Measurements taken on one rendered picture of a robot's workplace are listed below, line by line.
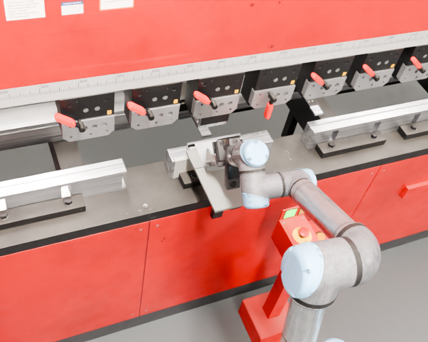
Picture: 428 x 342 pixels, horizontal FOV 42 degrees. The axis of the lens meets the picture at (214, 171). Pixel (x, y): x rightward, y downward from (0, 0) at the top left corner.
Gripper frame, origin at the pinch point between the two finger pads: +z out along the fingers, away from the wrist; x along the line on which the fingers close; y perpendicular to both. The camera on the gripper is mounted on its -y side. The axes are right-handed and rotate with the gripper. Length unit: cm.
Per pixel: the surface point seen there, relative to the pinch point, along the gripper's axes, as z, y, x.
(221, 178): -2.9, -5.0, 0.3
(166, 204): 8.1, -11.4, 17.1
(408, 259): 73, -70, -125
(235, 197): -8.5, -11.7, -1.6
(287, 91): -12.3, 19.5, -23.7
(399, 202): 40, -33, -100
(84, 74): -28, 29, 42
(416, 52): -16, 27, -73
